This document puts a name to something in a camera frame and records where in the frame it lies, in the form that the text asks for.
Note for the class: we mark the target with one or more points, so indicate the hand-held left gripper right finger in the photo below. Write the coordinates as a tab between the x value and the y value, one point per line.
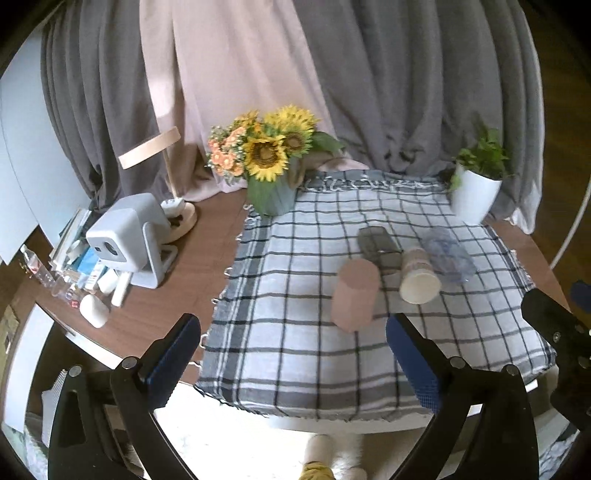
414	364

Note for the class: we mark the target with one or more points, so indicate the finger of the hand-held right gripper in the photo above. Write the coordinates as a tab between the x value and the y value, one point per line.
556	330

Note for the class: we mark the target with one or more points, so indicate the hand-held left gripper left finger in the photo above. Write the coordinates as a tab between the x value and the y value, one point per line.
174	357

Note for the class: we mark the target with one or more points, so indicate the beige paper cup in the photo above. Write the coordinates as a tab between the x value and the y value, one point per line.
418	278

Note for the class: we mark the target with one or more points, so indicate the pink cup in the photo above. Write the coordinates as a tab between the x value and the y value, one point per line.
355	301

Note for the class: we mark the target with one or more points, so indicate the clear plastic cup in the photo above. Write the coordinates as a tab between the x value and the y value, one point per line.
449	258

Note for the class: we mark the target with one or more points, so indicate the white tube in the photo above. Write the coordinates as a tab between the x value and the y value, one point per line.
120	288

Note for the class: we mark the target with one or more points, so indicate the white earbuds case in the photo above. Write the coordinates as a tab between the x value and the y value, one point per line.
93	310

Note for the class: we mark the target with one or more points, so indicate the white pole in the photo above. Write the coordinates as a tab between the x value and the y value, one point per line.
574	217

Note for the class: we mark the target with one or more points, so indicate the grey checked cloth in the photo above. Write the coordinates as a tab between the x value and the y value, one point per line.
295	350

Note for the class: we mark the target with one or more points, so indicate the person's white slipper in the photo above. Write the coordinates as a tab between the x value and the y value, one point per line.
321	446

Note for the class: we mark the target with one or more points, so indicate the white projector on stand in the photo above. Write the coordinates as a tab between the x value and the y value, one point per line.
127	233

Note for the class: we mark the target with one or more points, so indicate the person's yellow trouser leg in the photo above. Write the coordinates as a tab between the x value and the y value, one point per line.
317	470

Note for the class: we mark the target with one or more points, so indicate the clear plastic water bottle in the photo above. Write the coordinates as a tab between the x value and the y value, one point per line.
36	267

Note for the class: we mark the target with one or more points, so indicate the green plant in white pot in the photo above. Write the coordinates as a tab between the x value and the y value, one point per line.
478	182

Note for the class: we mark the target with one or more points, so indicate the wooden desk lamp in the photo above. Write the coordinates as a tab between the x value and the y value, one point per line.
159	147

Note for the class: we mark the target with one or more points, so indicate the sunflower bouquet in green vase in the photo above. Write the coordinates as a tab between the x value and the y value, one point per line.
265	152

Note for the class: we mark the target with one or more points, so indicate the grey curtain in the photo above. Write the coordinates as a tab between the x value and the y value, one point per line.
415	83

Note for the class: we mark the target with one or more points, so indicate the pink curtain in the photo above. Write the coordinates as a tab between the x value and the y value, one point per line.
240	69

